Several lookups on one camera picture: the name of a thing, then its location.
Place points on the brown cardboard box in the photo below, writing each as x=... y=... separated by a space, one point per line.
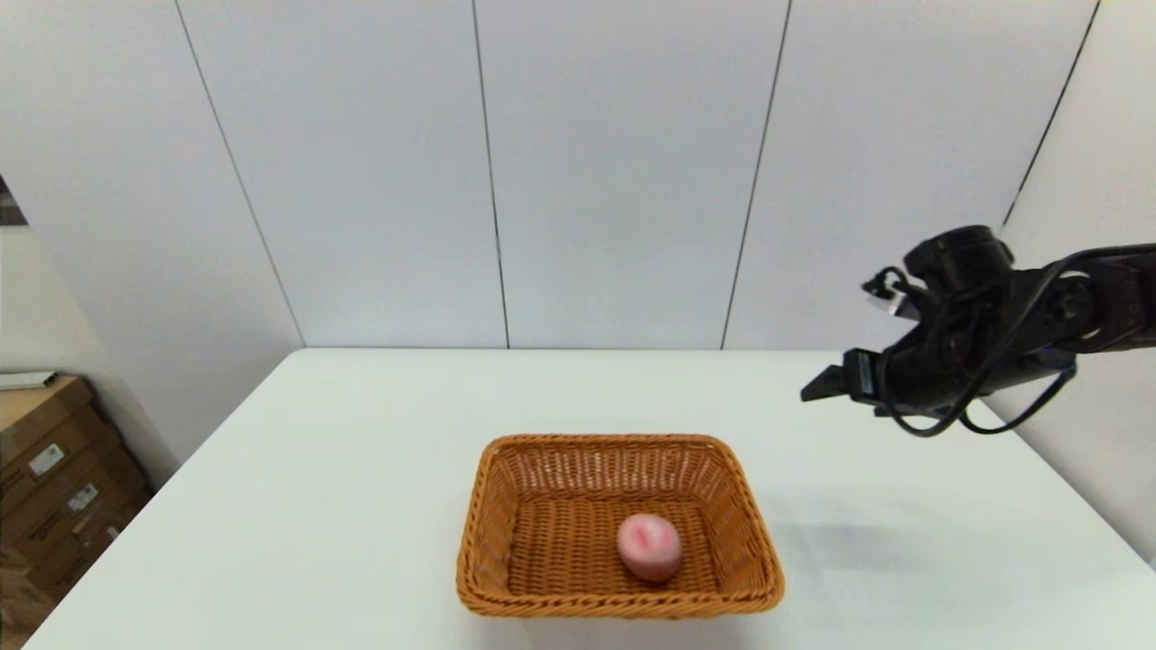
x=18 y=605
x=36 y=411
x=77 y=456
x=108 y=506

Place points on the brown woven wicker basket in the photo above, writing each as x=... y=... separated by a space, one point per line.
x=551 y=542

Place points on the pink peach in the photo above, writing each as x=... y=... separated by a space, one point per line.
x=648 y=546

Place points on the dark framed wall panel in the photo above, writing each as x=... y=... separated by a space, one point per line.
x=9 y=208

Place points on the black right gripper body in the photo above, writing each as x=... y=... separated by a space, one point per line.
x=930 y=379

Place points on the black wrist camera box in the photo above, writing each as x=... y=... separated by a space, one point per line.
x=962 y=257

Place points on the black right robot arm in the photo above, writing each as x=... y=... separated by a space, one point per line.
x=1102 y=307

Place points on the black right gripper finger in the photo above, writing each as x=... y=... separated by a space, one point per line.
x=826 y=384

